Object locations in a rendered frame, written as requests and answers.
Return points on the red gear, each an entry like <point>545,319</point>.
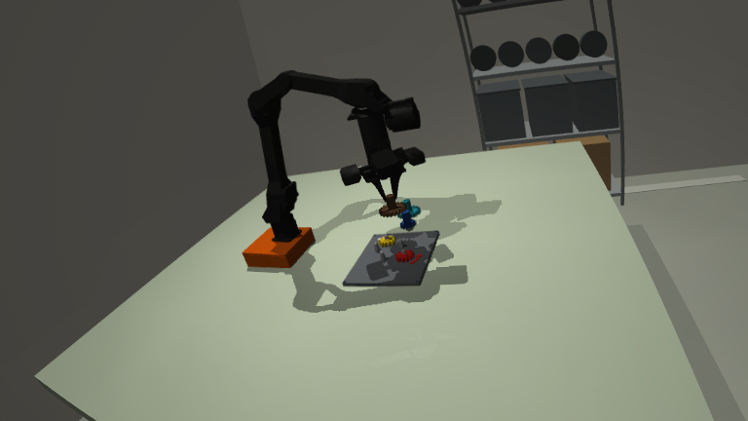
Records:
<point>404,257</point>

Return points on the teal gear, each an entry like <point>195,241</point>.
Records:
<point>413,210</point>

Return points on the dark brown gear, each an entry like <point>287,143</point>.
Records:
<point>392,208</point>

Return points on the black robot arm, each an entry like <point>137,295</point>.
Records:
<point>265,108</point>

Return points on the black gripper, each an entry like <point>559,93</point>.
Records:
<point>352,174</point>

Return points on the blue gear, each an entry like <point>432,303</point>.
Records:
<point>407,221</point>

